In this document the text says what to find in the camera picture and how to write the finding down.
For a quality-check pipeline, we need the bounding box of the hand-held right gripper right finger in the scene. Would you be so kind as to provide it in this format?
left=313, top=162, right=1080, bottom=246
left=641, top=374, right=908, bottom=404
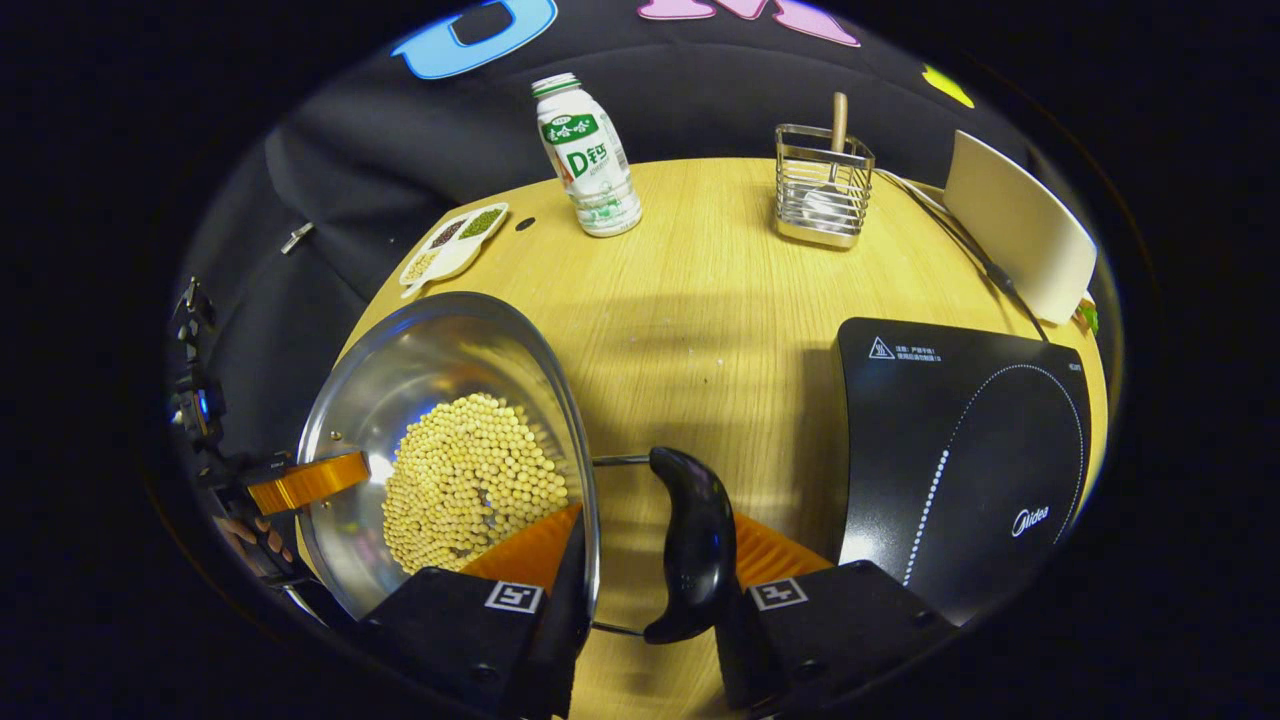
left=712, top=512, right=961, bottom=716

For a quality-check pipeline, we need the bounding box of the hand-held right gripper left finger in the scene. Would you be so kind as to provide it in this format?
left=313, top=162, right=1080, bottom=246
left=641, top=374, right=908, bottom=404
left=360, top=503, right=591, bottom=720

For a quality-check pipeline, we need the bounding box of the steel pot with beans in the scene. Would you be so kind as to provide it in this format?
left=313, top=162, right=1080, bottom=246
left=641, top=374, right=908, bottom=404
left=296, top=291, right=739, bottom=646

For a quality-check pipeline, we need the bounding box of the black induction cooktop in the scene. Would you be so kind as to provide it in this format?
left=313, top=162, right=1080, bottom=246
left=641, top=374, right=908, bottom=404
left=827, top=317, right=1093, bottom=628

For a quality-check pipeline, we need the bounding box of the white divided condiment dish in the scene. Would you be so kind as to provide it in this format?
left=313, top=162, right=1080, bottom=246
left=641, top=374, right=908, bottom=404
left=399, top=202, right=510, bottom=299

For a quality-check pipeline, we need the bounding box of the white drink bottle green label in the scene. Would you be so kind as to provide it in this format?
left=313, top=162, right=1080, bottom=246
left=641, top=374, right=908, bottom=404
left=531, top=72, right=643, bottom=238

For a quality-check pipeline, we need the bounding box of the white toaster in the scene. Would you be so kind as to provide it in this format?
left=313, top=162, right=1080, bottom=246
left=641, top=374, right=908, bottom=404
left=942, top=130, right=1099, bottom=326

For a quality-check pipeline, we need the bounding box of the black toaster cable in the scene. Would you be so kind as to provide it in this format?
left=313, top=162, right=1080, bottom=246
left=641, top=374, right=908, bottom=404
left=875, top=168, right=1051, bottom=343

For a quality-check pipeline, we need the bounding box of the wire utensil holder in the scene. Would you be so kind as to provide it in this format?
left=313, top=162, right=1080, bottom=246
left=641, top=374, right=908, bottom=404
left=774, top=123, right=876, bottom=250

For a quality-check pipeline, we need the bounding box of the wooden-handled spoon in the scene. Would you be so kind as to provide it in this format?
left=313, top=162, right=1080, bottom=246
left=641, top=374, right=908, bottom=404
left=800, top=92, right=851, bottom=226

